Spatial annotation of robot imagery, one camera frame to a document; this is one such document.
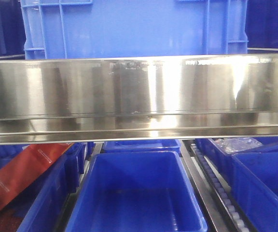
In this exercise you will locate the lower shelf blue bin centre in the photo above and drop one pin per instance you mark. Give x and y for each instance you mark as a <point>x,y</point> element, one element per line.
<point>137,192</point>

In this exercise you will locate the lower steel divider rail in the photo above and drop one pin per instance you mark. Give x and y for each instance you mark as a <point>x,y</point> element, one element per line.
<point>215,220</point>

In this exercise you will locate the red package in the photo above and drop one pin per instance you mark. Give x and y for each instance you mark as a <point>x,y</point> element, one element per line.
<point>26,167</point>

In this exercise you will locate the steel shelf front rail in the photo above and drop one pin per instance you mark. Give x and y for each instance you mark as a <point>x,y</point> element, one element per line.
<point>75,100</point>

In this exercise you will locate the lower shelf blue bin left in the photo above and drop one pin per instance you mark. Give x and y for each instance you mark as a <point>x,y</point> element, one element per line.
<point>37,208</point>

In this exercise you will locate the shelf blue bin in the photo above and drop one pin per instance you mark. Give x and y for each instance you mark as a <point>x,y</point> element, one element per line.
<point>255,188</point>
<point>137,192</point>
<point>37,208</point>

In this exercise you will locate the large blue crate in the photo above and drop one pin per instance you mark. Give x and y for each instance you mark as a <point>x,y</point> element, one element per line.
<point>133,28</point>

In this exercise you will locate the lower roller track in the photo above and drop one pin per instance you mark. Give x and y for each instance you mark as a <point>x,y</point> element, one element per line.
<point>229,212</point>

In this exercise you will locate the clear plastic bags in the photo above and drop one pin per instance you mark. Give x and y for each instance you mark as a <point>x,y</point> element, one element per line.
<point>233,145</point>

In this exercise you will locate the lower shelf blue bin right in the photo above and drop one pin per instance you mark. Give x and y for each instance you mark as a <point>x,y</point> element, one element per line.
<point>255,188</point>

